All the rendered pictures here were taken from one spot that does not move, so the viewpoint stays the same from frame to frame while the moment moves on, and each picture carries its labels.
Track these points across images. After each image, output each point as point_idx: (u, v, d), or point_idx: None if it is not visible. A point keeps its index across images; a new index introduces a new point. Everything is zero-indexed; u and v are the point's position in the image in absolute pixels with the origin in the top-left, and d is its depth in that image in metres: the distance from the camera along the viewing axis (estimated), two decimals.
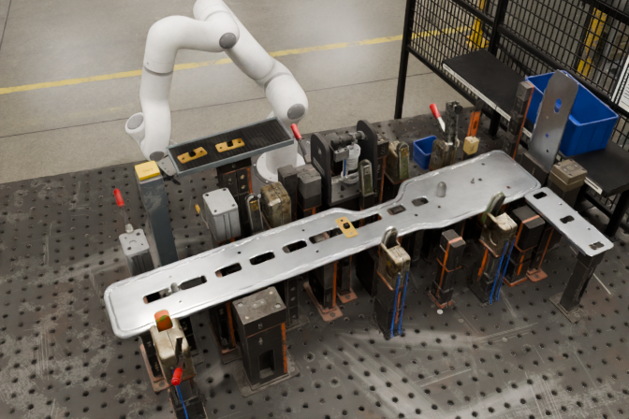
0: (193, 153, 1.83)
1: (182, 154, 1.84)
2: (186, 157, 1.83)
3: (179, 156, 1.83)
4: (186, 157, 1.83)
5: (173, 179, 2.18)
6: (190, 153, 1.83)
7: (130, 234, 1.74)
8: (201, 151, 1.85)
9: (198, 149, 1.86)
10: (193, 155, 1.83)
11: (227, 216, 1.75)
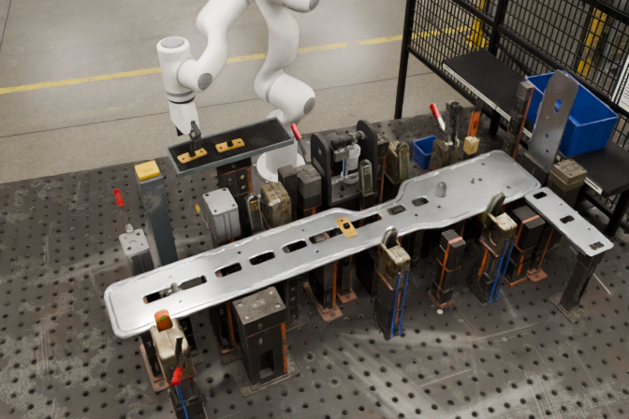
0: (193, 153, 1.83)
1: (182, 155, 1.84)
2: (186, 157, 1.83)
3: (179, 156, 1.84)
4: (186, 157, 1.83)
5: None
6: (190, 153, 1.83)
7: (130, 234, 1.74)
8: (201, 151, 1.85)
9: (198, 149, 1.86)
10: (193, 155, 1.83)
11: (227, 216, 1.75)
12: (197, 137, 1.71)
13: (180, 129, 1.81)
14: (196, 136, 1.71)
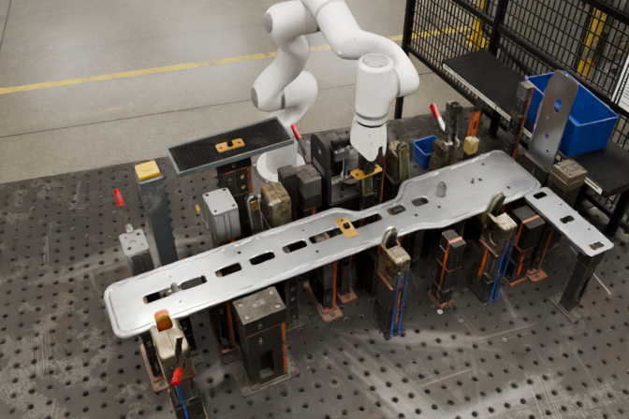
0: None
1: (355, 170, 1.64)
2: (360, 173, 1.63)
3: (352, 171, 1.64)
4: (360, 173, 1.64)
5: None
6: None
7: (130, 234, 1.74)
8: (376, 168, 1.65)
9: None
10: None
11: (227, 216, 1.75)
12: (375, 164, 1.57)
13: (363, 163, 1.63)
14: (375, 162, 1.57)
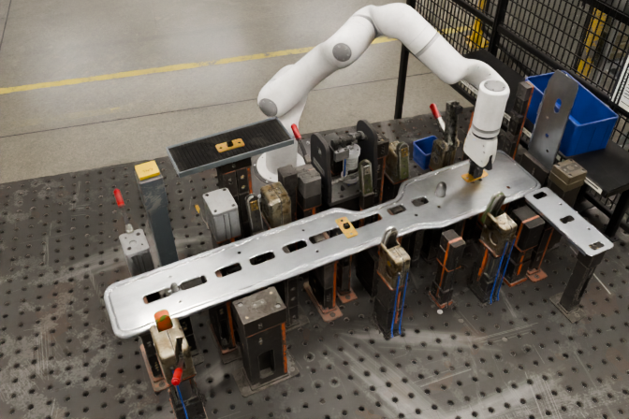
0: None
1: (465, 174, 1.97)
2: (470, 177, 1.96)
3: (462, 175, 1.97)
4: (470, 177, 1.97)
5: None
6: (474, 174, 1.96)
7: (130, 234, 1.74)
8: (483, 173, 1.98)
9: None
10: None
11: (227, 216, 1.75)
12: (485, 169, 1.90)
13: (473, 168, 1.96)
14: (485, 167, 1.90)
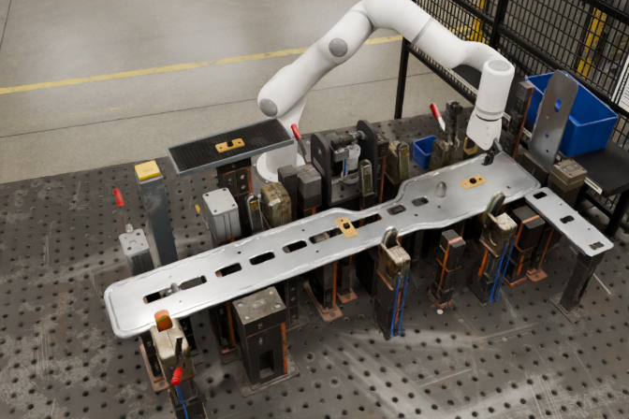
0: (475, 180, 1.98)
1: (463, 180, 1.99)
2: (468, 183, 1.98)
3: (460, 181, 1.99)
4: (468, 183, 1.98)
5: None
6: (472, 180, 1.98)
7: (130, 234, 1.74)
8: (481, 180, 2.00)
9: (477, 177, 2.01)
10: (474, 182, 1.98)
11: (227, 216, 1.75)
12: (497, 153, 1.82)
13: (470, 143, 1.93)
14: (496, 151, 1.82)
